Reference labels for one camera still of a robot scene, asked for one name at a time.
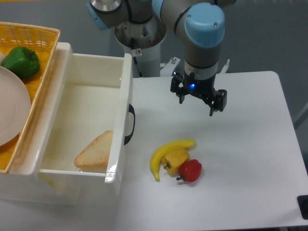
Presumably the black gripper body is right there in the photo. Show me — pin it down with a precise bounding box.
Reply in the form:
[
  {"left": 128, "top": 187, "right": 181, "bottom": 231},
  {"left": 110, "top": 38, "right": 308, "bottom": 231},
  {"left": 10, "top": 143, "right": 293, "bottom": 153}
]
[{"left": 181, "top": 72, "right": 216, "bottom": 104}]

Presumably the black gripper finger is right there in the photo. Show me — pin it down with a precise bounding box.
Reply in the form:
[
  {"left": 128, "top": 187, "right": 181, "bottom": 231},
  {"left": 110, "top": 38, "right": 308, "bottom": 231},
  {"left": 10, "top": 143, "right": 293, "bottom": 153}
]
[
  {"left": 208, "top": 90, "right": 227, "bottom": 116},
  {"left": 170, "top": 73, "right": 186, "bottom": 104}
]

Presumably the white drawer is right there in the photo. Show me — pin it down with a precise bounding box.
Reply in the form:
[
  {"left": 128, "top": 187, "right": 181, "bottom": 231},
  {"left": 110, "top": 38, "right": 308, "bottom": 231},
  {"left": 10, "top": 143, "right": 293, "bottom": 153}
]
[{"left": 38, "top": 53, "right": 134, "bottom": 205}]

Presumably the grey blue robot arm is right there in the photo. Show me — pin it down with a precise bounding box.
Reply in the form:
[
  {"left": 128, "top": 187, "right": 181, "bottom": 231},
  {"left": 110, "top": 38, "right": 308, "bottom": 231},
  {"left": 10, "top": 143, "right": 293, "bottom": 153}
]
[{"left": 86, "top": 0, "right": 233, "bottom": 113}]

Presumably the white drawer cabinet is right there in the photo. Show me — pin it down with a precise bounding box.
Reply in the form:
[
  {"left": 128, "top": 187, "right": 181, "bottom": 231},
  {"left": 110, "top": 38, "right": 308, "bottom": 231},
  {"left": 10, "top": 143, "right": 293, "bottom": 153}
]
[{"left": 0, "top": 42, "right": 80, "bottom": 205}]

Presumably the yellow bell pepper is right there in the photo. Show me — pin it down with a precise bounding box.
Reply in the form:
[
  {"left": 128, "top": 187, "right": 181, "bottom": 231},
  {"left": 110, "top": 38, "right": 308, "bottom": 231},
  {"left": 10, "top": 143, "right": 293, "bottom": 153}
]
[{"left": 161, "top": 148, "right": 190, "bottom": 176}]

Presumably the yellow banana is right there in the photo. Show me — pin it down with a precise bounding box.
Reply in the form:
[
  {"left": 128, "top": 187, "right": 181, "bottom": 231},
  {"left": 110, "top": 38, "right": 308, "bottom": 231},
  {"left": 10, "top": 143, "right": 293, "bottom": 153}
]
[{"left": 150, "top": 139, "right": 196, "bottom": 182}]

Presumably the red bell pepper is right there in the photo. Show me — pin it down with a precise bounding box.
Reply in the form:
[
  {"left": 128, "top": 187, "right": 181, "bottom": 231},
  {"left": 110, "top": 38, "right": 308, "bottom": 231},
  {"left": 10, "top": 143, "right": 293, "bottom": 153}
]
[{"left": 176, "top": 159, "right": 202, "bottom": 182}]

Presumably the bread slice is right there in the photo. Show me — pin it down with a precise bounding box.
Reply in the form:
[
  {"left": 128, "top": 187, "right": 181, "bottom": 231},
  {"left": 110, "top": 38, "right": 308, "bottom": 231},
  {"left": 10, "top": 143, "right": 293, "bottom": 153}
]
[{"left": 74, "top": 130, "right": 114, "bottom": 168}]

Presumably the black object at table edge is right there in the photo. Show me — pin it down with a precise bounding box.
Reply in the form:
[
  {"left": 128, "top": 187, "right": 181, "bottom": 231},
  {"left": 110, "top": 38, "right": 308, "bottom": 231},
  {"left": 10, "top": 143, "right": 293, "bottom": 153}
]
[{"left": 297, "top": 195, "right": 308, "bottom": 220}]

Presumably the yellow woven basket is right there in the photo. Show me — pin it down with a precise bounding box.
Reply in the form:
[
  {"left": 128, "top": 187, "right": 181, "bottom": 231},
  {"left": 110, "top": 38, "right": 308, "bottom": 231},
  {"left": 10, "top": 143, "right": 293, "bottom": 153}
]
[{"left": 0, "top": 22, "right": 61, "bottom": 174}]

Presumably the green bell pepper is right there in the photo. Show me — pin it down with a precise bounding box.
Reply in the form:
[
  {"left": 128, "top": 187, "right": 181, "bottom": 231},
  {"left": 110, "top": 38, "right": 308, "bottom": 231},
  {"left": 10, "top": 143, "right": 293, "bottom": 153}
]
[{"left": 1, "top": 46, "right": 40, "bottom": 79}]

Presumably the white plate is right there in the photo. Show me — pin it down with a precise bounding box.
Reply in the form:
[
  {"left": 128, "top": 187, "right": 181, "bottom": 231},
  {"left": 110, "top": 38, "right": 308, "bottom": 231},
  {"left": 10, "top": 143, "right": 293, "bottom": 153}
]
[{"left": 0, "top": 67, "right": 31, "bottom": 145}]

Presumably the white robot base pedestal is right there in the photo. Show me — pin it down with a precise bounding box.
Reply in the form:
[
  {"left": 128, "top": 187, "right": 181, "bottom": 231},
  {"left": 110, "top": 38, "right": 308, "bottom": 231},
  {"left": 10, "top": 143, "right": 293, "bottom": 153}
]
[{"left": 115, "top": 14, "right": 167, "bottom": 77}]

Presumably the black top drawer handle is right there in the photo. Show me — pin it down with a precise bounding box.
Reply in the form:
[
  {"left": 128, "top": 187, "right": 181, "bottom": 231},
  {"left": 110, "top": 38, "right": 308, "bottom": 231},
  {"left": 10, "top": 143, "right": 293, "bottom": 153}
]
[{"left": 124, "top": 104, "right": 136, "bottom": 145}]

